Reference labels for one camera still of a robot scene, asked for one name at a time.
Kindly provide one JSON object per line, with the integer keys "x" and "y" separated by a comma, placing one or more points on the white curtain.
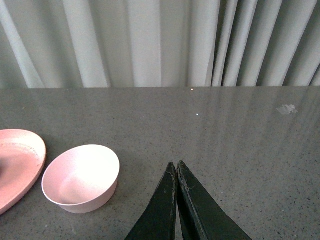
{"x": 159, "y": 43}

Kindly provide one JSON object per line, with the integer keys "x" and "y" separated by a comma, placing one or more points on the pale pink bowl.
{"x": 82, "y": 179}

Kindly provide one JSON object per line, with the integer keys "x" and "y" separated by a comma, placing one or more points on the pink plate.
{"x": 22, "y": 158}

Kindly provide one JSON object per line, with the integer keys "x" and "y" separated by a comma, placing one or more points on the crumpled clear plastic scrap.
{"x": 286, "y": 109}

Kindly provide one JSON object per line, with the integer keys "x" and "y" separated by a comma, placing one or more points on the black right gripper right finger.
{"x": 201, "y": 218}

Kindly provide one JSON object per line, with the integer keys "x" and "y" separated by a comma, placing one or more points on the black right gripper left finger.
{"x": 158, "y": 221}

